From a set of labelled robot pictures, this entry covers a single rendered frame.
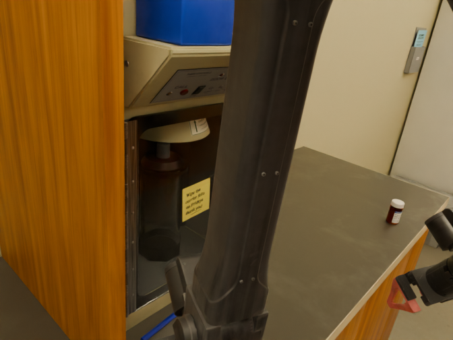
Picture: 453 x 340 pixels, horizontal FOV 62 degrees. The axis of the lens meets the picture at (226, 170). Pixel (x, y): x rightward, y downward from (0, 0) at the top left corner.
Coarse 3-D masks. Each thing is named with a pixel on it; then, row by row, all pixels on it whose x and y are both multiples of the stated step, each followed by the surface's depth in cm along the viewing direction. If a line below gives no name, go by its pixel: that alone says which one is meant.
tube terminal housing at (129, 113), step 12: (132, 0) 53; (132, 12) 53; (132, 24) 54; (216, 96) 72; (132, 108) 59; (144, 108) 61; (156, 108) 62; (168, 108) 64; (180, 108) 66; (156, 300) 80; (168, 300) 83; (144, 312) 79; (132, 324) 77
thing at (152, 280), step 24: (144, 120) 60; (168, 120) 64; (192, 120) 68; (216, 120) 73; (144, 144) 62; (168, 144) 66; (192, 144) 70; (216, 144) 75; (144, 168) 63; (168, 168) 68; (192, 168) 72; (144, 192) 65; (168, 192) 70; (144, 216) 67; (168, 216) 72; (144, 240) 69; (168, 240) 74; (192, 240) 80; (144, 264) 72; (168, 264) 77; (144, 288) 74; (168, 288) 80
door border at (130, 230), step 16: (128, 128) 58; (128, 144) 59; (128, 160) 60; (128, 176) 61; (128, 192) 63; (128, 208) 64; (128, 224) 65; (128, 240) 66; (128, 256) 68; (128, 272) 69; (128, 288) 71; (128, 304) 72
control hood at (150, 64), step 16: (128, 48) 52; (144, 48) 49; (160, 48) 47; (176, 48) 47; (192, 48) 49; (208, 48) 51; (224, 48) 54; (128, 64) 53; (144, 64) 50; (160, 64) 48; (176, 64) 49; (192, 64) 52; (208, 64) 54; (224, 64) 57; (128, 80) 54; (144, 80) 51; (160, 80) 52; (128, 96) 55; (144, 96) 54; (208, 96) 67
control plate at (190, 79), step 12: (180, 72) 52; (192, 72) 54; (204, 72) 56; (216, 72) 58; (168, 84) 54; (180, 84) 56; (192, 84) 58; (204, 84) 60; (216, 84) 63; (156, 96) 56; (168, 96) 58; (180, 96) 60; (192, 96) 63
